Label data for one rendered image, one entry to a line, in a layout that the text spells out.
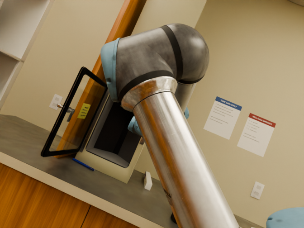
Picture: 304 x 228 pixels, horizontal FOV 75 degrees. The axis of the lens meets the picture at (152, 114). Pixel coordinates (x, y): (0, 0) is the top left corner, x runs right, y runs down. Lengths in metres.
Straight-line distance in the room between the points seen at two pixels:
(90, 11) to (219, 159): 1.56
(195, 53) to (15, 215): 0.93
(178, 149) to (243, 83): 1.42
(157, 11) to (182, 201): 1.12
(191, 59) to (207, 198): 0.25
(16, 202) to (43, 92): 0.97
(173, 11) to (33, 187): 1.13
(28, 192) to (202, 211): 0.81
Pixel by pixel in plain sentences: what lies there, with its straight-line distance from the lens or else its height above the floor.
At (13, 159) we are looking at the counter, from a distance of 0.98.
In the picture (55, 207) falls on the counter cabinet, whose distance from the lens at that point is 0.97.
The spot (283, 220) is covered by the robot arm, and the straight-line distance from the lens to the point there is 0.41.
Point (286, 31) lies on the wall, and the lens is 1.99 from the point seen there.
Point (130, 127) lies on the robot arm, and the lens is 0.84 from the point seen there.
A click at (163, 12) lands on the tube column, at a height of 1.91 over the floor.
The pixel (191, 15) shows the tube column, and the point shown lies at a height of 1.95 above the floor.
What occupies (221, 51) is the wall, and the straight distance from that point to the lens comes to 1.72.
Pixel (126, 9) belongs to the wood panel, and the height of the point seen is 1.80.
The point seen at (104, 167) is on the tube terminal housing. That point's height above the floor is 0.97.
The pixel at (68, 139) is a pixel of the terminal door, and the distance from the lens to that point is 0.99.
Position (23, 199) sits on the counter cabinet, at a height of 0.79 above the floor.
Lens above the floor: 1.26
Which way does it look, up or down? 4 degrees up
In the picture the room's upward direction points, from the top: 23 degrees clockwise
